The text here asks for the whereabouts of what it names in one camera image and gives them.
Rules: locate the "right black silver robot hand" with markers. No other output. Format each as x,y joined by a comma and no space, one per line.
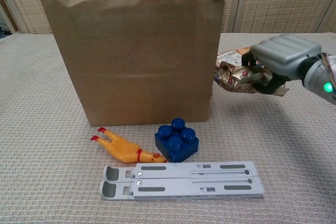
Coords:
286,53

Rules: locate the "gold snack pack red print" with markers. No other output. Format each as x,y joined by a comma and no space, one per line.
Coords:
241,81

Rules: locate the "orange blue biscuit box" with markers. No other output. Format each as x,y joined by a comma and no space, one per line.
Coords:
231,56

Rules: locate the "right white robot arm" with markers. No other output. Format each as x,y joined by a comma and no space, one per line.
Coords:
317,77

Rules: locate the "brown paper bag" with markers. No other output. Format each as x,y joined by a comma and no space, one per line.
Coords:
136,64

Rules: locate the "woven folding screen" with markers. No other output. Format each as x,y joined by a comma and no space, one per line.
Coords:
275,1

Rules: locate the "blue building block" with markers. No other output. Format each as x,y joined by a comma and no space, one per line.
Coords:
176,145

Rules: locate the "grey folding laptop stand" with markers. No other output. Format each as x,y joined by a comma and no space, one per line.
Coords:
183,182

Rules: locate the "yellow rubber chicken toy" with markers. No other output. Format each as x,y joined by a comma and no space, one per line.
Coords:
123,150

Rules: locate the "beige woven tablecloth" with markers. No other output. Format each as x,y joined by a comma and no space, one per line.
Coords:
39,129

